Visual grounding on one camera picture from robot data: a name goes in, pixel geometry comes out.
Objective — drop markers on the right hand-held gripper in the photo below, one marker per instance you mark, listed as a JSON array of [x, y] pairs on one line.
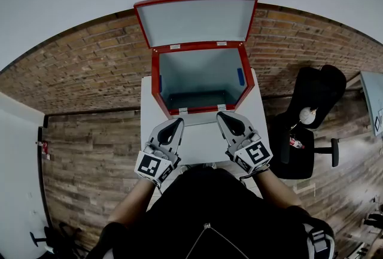
[[254, 153]]

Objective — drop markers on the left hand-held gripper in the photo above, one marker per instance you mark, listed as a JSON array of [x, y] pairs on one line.
[[149, 166]]

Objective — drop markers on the red fire extinguisher box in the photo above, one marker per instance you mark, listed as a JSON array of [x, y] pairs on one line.
[[155, 78]]

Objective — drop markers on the person's right forearm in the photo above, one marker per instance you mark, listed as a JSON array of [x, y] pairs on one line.
[[276, 189]]

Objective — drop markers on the person's left forearm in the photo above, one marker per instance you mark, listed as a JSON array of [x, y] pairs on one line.
[[131, 204]]

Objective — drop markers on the white square table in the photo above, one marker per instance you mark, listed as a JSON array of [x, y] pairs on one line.
[[200, 144]]

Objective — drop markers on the person's left shoe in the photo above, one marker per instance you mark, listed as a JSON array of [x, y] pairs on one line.
[[185, 168]]

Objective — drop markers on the person's shoe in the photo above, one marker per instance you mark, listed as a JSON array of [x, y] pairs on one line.
[[210, 165], [185, 168]]

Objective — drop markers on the person's right shoe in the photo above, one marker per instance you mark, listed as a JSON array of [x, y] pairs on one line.
[[210, 165]]

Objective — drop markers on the blue tape strip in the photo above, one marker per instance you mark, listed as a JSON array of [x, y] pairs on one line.
[[240, 76], [160, 83]]

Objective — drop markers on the red label drink bottle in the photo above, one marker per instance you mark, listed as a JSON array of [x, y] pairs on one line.
[[296, 143]]

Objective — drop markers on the white round lamp gold stem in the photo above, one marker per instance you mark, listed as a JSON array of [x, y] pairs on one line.
[[306, 115]]

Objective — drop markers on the person's black shirt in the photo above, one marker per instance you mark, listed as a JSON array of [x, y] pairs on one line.
[[215, 213]]

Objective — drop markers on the black office chair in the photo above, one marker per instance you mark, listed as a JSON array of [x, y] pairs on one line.
[[317, 87]]

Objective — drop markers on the grey desk with wooden legs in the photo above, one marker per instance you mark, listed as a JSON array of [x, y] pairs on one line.
[[372, 93]]

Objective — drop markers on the small white device on desk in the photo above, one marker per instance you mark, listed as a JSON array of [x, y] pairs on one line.
[[379, 123]]

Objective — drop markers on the black swivel chair with bag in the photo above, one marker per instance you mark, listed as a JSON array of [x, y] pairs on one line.
[[60, 243]]

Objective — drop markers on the red and white wall fixture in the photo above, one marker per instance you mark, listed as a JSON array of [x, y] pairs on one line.
[[44, 148]]

